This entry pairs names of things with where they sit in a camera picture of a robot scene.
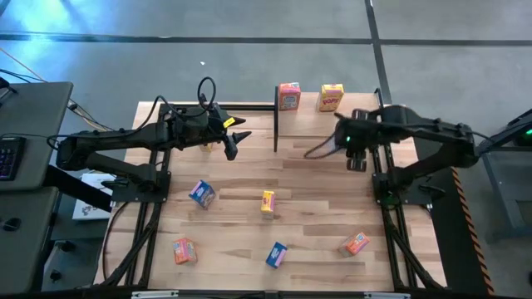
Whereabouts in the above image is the white printed box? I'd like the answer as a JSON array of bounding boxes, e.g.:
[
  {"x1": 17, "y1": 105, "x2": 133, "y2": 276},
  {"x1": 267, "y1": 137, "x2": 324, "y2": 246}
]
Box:
[{"x1": 71, "y1": 171, "x2": 118, "y2": 222}]

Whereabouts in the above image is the grey metal cart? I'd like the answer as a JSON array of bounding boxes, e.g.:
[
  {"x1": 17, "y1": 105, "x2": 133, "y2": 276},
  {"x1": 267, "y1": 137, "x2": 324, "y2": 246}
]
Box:
[{"x1": 477, "y1": 108, "x2": 532, "y2": 244}]

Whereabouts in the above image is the black backlit keyboard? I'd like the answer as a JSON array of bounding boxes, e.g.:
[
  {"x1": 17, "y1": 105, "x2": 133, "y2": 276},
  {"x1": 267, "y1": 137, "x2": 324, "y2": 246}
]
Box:
[{"x1": 0, "y1": 135, "x2": 27, "y2": 182}]

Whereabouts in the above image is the black device green light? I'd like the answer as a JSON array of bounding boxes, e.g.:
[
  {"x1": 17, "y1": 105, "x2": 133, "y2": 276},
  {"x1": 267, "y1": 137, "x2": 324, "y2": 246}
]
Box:
[{"x1": 505, "y1": 108, "x2": 532, "y2": 147}]

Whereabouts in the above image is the blue Frosted Flakes cereal box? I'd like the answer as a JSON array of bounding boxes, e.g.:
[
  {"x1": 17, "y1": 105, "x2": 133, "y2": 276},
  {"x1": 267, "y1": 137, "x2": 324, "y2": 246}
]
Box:
[
  {"x1": 265, "y1": 241, "x2": 288, "y2": 270},
  {"x1": 188, "y1": 179, "x2": 217, "y2": 210}
]

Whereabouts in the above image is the black desk support beam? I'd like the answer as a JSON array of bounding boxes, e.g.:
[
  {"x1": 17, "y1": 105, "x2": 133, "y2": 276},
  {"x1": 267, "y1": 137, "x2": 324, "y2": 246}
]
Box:
[{"x1": 42, "y1": 164, "x2": 114, "y2": 213}]

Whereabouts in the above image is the silver metal bracket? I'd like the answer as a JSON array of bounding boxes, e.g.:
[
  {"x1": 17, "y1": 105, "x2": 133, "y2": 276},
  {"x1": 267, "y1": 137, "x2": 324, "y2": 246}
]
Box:
[
  {"x1": 363, "y1": 292, "x2": 412, "y2": 299},
  {"x1": 131, "y1": 290, "x2": 180, "y2": 299}
]

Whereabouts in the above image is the black mat hazard-striped edge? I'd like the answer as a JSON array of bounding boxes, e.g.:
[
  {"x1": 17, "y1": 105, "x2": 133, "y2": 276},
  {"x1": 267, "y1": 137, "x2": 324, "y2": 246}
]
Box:
[{"x1": 409, "y1": 120, "x2": 496, "y2": 297}]

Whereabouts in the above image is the orange Mini-Wheats cereal box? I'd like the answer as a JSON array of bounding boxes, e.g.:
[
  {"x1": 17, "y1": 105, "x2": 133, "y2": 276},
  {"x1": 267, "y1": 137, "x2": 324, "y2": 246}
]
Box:
[
  {"x1": 172, "y1": 237, "x2": 199, "y2": 266},
  {"x1": 278, "y1": 81, "x2": 302, "y2": 111},
  {"x1": 337, "y1": 231, "x2": 371, "y2": 257}
]

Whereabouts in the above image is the grey desk top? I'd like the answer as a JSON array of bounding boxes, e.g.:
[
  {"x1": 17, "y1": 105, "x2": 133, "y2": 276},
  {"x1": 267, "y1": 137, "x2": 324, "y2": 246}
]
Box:
[
  {"x1": 0, "y1": 185, "x2": 60, "y2": 295},
  {"x1": 0, "y1": 81, "x2": 75, "y2": 193}
]

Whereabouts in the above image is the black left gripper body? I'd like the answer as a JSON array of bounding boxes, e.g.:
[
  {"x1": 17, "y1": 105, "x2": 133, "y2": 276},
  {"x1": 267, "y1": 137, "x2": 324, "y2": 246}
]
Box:
[{"x1": 181, "y1": 103, "x2": 239, "y2": 163}]

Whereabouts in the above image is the black computer mouse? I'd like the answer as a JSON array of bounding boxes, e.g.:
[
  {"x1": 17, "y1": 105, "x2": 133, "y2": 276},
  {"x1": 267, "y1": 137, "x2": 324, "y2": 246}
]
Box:
[{"x1": 1, "y1": 217, "x2": 22, "y2": 233}]

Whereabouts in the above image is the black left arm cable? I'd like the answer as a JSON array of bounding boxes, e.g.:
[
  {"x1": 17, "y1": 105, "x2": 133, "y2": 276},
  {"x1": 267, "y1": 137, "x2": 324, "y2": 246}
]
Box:
[{"x1": 143, "y1": 76, "x2": 218, "y2": 125}]

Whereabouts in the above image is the black aluminium frame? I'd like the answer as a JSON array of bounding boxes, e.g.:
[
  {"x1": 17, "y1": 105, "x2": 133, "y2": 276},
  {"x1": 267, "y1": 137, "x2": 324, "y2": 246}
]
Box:
[
  {"x1": 371, "y1": 87, "x2": 449, "y2": 291},
  {"x1": 98, "y1": 102, "x2": 278, "y2": 288}
]

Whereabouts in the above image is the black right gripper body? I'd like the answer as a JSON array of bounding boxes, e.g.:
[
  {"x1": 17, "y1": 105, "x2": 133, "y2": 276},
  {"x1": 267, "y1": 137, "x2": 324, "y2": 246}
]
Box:
[{"x1": 335, "y1": 105, "x2": 395, "y2": 173}]

